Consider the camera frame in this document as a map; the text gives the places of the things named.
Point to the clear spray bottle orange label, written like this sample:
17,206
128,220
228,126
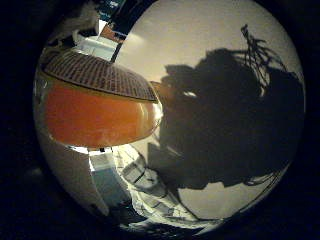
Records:
100,116

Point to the white cloth black grid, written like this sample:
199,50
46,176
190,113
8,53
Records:
150,186

